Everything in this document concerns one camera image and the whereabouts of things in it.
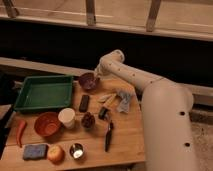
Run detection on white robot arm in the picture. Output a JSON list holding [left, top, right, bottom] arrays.
[[95, 50, 199, 171]]

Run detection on white paper cup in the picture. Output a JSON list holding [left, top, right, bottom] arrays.
[[58, 108, 75, 129]]

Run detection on small metal cup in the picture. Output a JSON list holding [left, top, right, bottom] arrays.
[[69, 143, 84, 160]]

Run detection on wooden spoon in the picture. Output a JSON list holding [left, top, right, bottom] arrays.
[[98, 93, 115, 103]]

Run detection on purple bowl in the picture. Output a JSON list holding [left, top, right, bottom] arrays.
[[78, 72, 100, 91]]

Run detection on small black brush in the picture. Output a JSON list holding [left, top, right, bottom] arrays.
[[98, 107, 109, 120]]

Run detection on grey crumpled cloth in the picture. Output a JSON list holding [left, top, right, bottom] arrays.
[[117, 90, 132, 113]]

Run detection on black rectangular block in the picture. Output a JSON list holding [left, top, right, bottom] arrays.
[[79, 95, 90, 112]]

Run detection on wooden cutting board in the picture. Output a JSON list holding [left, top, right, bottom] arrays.
[[0, 77, 147, 171]]

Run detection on dark red pine cone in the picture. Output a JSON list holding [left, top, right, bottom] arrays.
[[81, 112, 95, 129]]

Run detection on black tongs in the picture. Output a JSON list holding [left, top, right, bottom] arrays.
[[105, 121, 114, 152]]

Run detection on orange bowl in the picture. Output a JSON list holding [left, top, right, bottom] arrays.
[[34, 112, 61, 137]]

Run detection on green plastic tray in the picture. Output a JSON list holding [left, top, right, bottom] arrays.
[[14, 75, 73, 113]]

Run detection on red yellow apple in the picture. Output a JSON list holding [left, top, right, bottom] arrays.
[[47, 145, 64, 163]]

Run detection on red chili pepper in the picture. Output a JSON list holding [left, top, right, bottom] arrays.
[[16, 120, 27, 147]]

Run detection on blue sponge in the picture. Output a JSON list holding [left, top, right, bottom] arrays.
[[23, 144, 48, 160]]

